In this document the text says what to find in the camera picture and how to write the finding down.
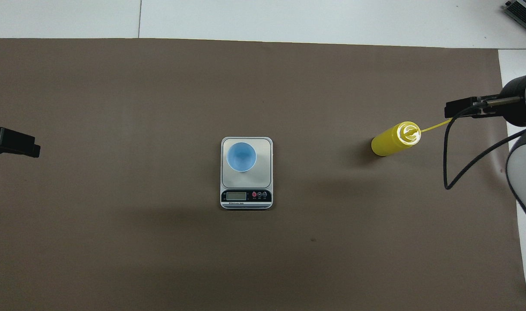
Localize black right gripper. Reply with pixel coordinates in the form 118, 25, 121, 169
445, 73, 526, 127

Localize yellow squeeze bottle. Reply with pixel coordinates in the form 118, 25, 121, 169
371, 119, 453, 157

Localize light blue plastic cup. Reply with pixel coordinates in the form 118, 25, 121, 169
226, 142, 257, 172

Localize silver digital kitchen scale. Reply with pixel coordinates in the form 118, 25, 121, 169
220, 136, 273, 210

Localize brown table mat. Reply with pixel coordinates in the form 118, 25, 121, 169
0, 38, 526, 311

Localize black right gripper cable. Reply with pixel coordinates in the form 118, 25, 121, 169
444, 96, 526, 190

